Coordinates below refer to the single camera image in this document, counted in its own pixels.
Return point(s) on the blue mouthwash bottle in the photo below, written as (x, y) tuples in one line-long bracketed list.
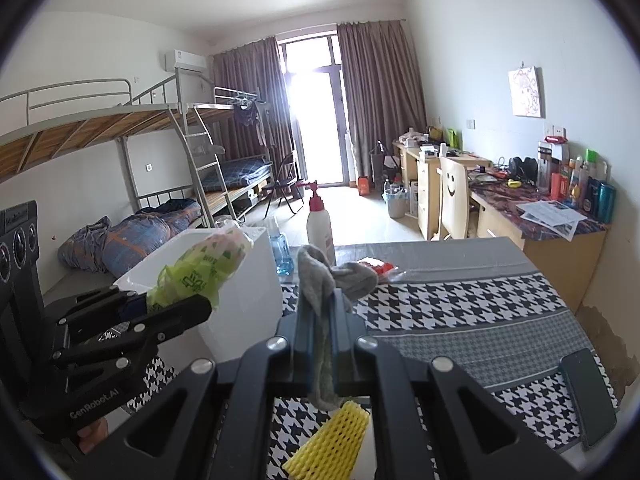
[(281, 255)]

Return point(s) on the white foam box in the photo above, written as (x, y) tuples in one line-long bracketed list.
[(240, 320)]

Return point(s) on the white air conditioner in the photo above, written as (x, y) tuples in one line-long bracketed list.
[(185, 60)]

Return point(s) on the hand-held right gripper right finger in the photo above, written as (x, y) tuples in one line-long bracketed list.
[(345, 340)]

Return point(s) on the red white box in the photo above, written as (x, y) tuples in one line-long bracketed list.
[(556, 150)]

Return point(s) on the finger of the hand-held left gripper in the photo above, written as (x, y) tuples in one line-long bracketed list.
[(170, 317), (90, 305)]

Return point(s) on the blue plaid quilt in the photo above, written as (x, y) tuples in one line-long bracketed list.
[(247, 170)]

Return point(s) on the green white plastic bag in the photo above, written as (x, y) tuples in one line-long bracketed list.
[(210, 260)]

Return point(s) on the grey blue bucket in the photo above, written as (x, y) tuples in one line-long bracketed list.
[(396, 205)]

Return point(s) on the black headphones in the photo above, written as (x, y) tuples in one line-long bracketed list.
[(522, 167)]

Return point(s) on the plain wooden desk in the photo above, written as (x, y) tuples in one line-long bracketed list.
[(427, 190)]

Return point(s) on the large metal bunk bed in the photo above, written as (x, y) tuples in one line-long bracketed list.
[(75, 130)]

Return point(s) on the brown curtain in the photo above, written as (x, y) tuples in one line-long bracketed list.
[(240, 75), (385, 100)]

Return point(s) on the small metal bunk bed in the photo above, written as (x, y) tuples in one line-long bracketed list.
[(230, 110)]

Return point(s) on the cartoon wall picture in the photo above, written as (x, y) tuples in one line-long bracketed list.
[(526, 92)]

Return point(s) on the row of toiletry bottles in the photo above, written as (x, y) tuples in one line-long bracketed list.
[(585, 190)]

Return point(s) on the white spray bottle red pump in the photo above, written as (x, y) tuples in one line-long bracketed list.
[(320, 225)]

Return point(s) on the yellow foam net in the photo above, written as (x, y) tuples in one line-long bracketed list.
[(330, 440)]

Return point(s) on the person's left hand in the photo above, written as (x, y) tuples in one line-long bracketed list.
[(92, 435)]

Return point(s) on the wooden smiley chair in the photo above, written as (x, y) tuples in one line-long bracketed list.
[(455, 200)]

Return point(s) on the orange floor bag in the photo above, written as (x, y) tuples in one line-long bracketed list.
[(364, 186)]

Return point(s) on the black folding chair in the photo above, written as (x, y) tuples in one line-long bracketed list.
[(282, 182)]

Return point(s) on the glass balcony door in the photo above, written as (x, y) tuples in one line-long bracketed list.
[(320, 125)]

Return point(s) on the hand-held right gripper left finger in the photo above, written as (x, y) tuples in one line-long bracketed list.
[(305, 340)]

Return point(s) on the clear bottle black lid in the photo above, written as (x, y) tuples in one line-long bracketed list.
[(544, 170)]

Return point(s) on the dark blue quilt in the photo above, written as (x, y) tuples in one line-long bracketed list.
[(175, 210)]

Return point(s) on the dark green phone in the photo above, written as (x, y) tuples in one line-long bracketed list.
[(590, 400)]

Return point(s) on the double wall outlet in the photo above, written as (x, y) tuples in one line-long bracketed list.
[(556, 131)]

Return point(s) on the printed papers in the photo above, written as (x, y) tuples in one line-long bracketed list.
[(552, 217)]

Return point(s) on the grey purple bedding bundle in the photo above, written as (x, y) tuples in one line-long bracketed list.
[(85, 245)]

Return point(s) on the houndstooth blanket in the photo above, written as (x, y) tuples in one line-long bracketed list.
[(450, 310)]

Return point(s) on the dark hanging clothes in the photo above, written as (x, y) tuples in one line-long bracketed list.
[(250, 117)]

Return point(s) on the blue orange checked quilt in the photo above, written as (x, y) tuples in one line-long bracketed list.
[(140, 245)]

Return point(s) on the red snack packet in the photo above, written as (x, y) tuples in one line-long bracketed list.
[(375, 265)]

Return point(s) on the grey cloth rag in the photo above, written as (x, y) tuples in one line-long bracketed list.
[(320, 285)]

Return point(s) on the metal bed ladder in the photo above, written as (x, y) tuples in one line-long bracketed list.
[(212, 175)]

